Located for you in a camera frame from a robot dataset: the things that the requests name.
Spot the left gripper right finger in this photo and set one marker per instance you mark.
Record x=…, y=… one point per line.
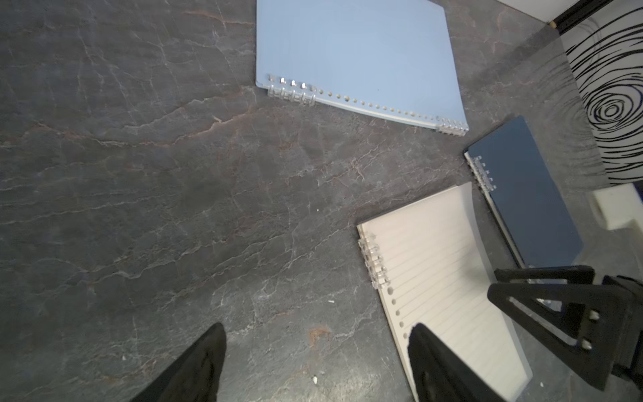
x=440, y=375

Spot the dark blue notebook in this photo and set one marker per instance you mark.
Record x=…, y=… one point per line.
x=523, y=197

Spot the light blue notebook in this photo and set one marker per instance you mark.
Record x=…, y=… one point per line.
x=387, y=59

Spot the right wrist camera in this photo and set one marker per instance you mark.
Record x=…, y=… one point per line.
x=618, y=207

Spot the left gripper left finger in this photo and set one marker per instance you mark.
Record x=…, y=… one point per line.
x=195, y=374

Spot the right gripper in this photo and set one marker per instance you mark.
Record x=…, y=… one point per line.
x=596, y=330

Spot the white lined spiral notebook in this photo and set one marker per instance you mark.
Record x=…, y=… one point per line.
x=429, y=265

